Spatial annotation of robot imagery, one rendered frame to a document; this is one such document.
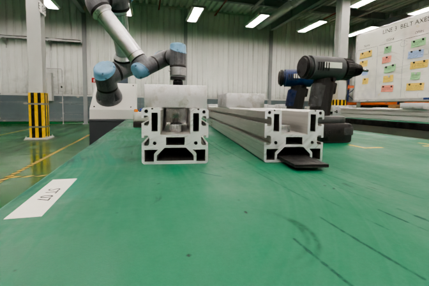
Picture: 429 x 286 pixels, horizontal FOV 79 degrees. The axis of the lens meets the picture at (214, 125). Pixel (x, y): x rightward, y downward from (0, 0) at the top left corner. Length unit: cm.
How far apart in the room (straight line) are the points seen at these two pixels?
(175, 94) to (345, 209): 32
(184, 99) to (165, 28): 1215
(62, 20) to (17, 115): 424
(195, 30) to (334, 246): 1264
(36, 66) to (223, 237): 734
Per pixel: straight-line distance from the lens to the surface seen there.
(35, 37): 758
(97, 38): 1262
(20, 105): 1308
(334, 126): 71
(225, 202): 25
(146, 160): 42
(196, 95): 47
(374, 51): 432
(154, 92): 47
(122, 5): 146
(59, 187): 33
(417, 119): 221
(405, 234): 25
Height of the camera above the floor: 87
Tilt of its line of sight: 4 degrees down
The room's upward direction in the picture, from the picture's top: 1 degrees clockwise
